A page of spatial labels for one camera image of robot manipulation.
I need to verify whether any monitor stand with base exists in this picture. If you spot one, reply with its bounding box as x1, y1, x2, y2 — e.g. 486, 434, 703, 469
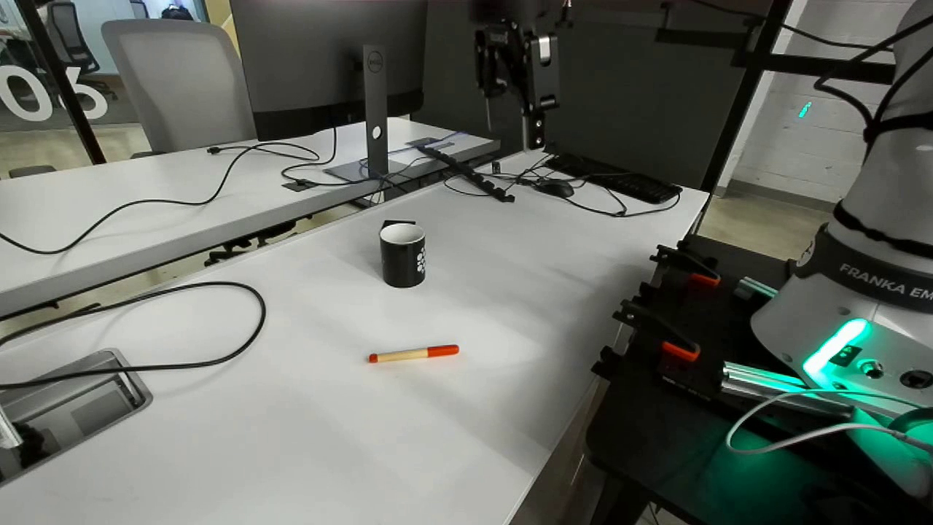
330, 43, 403, 183

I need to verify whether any white cable at robot base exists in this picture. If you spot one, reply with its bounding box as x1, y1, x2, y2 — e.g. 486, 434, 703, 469
723, 387, 933, 462

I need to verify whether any orange and beige pen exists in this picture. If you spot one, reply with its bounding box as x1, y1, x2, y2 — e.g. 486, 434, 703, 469
363, 345, 461, 364

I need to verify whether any black cable on far desk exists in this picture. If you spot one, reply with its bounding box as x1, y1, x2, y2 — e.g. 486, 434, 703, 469
0, 139, 322, 259

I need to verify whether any grey office chair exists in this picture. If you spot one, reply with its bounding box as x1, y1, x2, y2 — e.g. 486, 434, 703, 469
102, 20, 255, 151

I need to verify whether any black mounting breadboard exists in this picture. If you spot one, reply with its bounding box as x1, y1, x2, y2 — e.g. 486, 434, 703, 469
586, 237, 933, 525

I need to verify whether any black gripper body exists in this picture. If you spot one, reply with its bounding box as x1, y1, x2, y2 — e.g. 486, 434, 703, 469
473, 0, 559, 110

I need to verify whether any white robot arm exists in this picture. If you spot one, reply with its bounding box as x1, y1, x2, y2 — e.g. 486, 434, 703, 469
748, 0, 933, 503

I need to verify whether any black mug white inside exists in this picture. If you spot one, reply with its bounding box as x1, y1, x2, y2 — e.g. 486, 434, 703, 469
378, 221, 425, 290

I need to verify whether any black cable on table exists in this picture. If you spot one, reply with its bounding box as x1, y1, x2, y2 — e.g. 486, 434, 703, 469
0, 281, 271, 395

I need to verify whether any table cable hatch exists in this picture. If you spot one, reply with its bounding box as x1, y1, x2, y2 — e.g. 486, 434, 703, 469
0, 349, 150, 484

